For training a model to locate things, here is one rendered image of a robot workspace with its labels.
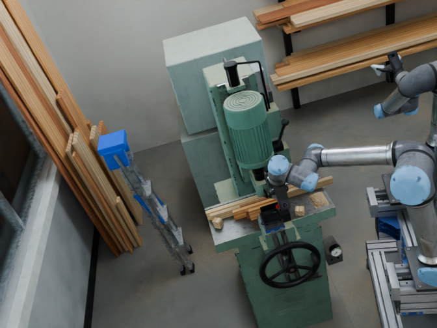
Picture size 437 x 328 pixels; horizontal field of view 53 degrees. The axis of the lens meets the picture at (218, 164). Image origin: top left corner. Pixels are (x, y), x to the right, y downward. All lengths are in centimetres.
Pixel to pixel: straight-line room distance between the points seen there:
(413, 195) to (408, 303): 73
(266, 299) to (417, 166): 128
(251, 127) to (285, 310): 119
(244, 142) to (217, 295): 144
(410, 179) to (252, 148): 70
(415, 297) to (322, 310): 78
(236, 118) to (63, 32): 259
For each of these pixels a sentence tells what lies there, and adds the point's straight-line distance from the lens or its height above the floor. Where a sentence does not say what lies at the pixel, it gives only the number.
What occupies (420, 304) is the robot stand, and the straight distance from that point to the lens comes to 213.
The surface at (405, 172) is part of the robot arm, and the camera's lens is 148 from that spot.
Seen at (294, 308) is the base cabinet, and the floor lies 23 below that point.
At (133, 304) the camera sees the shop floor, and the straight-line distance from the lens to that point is 322.
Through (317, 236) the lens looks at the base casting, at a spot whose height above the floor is 74.
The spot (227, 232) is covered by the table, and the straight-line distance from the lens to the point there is 212.
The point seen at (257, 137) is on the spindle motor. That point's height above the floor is 136.
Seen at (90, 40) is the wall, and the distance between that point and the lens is 412.
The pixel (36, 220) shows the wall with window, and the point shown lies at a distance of 284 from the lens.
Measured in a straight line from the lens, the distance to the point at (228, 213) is 217.
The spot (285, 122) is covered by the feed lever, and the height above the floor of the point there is 142.
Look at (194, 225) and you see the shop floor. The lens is 353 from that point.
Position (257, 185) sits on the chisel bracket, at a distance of 206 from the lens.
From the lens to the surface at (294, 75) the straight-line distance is 392.
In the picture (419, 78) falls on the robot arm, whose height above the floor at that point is 143.
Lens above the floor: 240
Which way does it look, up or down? 36 degrees down
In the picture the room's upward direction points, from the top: 16 degrees counter-clockwise
